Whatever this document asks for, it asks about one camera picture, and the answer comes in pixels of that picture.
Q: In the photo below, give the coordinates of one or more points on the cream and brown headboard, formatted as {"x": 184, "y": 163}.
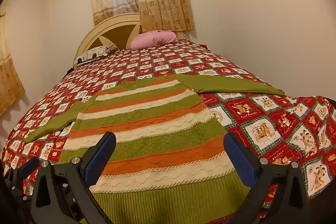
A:
{"x": 115, "y": 29}

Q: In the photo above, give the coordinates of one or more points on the striped green orange knit sweater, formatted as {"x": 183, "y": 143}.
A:
{"x": 162, "y": 129}

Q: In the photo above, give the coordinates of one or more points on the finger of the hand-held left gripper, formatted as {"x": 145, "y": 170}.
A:
{"x": 29, "y": 167}

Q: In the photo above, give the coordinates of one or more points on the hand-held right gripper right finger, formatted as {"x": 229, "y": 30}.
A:
{"x": 240, "y": 158}

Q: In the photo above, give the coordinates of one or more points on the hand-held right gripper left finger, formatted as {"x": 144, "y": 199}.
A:
{"x": 101, "y": 154}

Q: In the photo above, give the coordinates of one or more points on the pink pillow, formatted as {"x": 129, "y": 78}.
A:
{"x": 153, "y": 40}

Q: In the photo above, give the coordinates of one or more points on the small red cloth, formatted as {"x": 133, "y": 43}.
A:
{"x": 202, "y": 44}

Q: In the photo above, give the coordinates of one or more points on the red checked printed blanket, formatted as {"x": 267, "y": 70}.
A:
{"x": 265, "y": 119}

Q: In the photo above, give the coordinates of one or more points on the white patterned pillow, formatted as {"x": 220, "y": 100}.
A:
{"x": 94, "y": 53}

